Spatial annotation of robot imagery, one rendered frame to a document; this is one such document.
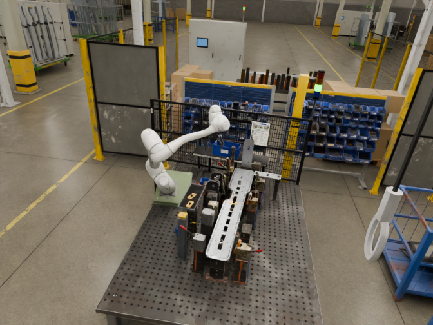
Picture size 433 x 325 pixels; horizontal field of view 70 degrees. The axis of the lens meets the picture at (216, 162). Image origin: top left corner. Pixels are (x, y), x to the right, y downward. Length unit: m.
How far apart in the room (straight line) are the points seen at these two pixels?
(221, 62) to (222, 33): 0.81
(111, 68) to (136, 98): 0.57
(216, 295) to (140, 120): 3.40
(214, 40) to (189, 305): 7.98
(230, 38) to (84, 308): 7.77
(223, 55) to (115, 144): 5.02
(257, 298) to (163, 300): 0.71
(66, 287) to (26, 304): 0.36
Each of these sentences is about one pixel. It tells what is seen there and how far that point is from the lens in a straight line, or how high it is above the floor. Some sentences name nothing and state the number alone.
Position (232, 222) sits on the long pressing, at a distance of 2.68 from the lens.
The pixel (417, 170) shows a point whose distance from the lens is 5.67.
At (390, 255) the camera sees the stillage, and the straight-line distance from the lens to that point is 4.23.
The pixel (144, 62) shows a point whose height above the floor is 1.75.
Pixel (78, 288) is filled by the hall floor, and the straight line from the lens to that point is 3.66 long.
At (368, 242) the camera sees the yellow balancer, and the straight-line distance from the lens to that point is 0.45.
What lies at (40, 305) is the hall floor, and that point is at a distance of 3.65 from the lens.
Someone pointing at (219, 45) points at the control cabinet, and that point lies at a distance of 9.48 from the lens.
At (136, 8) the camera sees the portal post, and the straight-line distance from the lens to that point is 6.97.
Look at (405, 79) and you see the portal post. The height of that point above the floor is 1.45.
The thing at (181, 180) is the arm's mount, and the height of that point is 0.91.
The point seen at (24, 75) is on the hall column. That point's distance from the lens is 9.92.
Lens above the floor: 2.71
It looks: 29 degrees down
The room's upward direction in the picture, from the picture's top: 4 degrees clockwise
